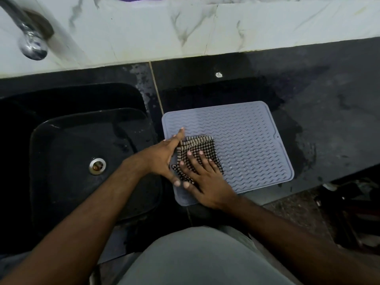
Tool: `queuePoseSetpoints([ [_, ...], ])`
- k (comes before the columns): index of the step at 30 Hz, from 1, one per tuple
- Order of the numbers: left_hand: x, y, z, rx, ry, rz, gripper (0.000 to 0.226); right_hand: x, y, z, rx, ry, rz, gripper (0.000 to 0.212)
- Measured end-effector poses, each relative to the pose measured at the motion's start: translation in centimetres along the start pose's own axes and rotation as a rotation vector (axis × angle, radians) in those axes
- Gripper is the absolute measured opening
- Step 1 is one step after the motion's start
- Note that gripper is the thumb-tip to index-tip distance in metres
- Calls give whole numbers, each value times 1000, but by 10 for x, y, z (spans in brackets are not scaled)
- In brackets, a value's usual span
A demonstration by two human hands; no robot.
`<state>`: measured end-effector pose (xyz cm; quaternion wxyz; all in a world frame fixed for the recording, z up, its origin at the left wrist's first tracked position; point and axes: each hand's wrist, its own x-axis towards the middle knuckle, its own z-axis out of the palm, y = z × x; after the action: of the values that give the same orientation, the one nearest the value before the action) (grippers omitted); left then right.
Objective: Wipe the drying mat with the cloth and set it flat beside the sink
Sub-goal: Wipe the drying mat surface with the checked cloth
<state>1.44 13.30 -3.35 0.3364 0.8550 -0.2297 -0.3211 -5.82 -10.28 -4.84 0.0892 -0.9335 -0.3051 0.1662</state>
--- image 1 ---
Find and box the chrome wall faucet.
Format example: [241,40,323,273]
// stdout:
[0,0,55,61]

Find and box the metal sink drain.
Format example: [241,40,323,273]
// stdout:
[89,158,107,176]

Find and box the dark metal rack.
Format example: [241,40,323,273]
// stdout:
[314,175,380,254]

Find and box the person's right hand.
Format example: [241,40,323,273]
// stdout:
[179,150,238,210]

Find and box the black stone sink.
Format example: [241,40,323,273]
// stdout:
[0,83,163,256]

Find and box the checkered cleaning cloth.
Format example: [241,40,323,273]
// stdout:
[171,135,225,185]

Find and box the grey silicone mat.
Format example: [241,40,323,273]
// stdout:
[161,101,295,207]

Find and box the person's right forearm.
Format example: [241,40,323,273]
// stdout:
[219,196,380,285]

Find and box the person's grey shirt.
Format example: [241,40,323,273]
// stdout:
[117,225,297,285]

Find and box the person's left forearm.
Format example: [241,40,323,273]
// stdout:
[0,156,146,285]

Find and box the person's left hand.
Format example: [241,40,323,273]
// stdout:
[135,127,186,188]

